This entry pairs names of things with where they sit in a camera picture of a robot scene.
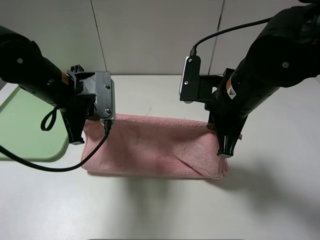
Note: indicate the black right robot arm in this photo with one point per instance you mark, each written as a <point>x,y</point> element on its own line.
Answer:
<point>285,53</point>

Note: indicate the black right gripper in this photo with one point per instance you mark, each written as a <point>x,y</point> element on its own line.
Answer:
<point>229,99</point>

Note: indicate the pink terry towel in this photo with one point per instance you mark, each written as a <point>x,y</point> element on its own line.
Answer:
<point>159,147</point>

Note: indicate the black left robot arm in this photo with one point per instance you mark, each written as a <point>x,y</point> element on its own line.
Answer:
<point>22,63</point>

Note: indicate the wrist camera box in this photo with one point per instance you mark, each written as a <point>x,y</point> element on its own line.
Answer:
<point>105,96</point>
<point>189,86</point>

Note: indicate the green plastic tray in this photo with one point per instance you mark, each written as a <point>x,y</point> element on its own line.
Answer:
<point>21,115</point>

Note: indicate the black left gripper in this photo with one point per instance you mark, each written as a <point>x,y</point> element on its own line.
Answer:
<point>75,97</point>

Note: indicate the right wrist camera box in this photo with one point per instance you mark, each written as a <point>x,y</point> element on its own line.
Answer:
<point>189,86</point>

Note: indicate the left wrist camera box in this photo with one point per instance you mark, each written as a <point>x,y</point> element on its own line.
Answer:
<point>105,96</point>

